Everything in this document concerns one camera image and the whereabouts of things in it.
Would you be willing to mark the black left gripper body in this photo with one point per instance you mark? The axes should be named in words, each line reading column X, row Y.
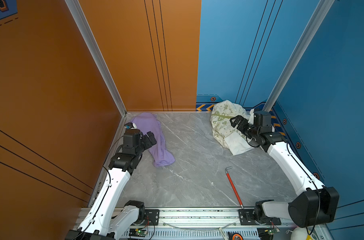
column 145, row 143

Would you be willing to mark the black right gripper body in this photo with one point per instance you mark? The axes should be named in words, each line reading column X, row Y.
column 250, row 130

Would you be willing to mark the purple cloth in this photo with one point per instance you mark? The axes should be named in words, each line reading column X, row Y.
column 147, row 122

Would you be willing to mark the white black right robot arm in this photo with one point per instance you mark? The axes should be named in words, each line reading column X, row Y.
column 315, row 203

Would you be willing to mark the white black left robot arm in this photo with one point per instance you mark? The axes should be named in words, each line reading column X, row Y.
column 100, row 223

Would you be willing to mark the floral cream cloth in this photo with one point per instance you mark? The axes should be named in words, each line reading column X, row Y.
column 223, row 132

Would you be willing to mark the green circuit board left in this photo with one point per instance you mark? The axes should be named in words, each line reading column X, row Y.
column 137, row 234

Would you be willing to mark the green circuit board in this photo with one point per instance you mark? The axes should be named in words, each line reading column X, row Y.
column 137, row 234
column 272, row 231

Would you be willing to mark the green circuit board right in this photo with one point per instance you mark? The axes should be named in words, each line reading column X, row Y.
column 272, row 231

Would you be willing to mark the orange black tape measure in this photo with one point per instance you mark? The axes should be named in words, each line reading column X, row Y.
column 235, row 236

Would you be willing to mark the white plush toy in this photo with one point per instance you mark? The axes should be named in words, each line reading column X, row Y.
column 300, row 234

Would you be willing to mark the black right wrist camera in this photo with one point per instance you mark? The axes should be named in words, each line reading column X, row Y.
column 262, row 119

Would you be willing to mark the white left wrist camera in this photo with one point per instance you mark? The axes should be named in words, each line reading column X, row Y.
column 130, row 126

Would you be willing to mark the red handled hex key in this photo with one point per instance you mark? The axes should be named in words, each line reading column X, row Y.
column 233, row 186

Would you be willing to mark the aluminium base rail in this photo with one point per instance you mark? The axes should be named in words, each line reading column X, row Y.
column 214, row 223

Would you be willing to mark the aluminium corner post right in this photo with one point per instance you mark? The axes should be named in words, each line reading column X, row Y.
column 308, row 34

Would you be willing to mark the aluminium corner post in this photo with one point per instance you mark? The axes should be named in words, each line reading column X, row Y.
column 308, row 34
column 88, row 36

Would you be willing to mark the aluminium corner post left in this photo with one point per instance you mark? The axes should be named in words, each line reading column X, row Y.
column 88, row 36

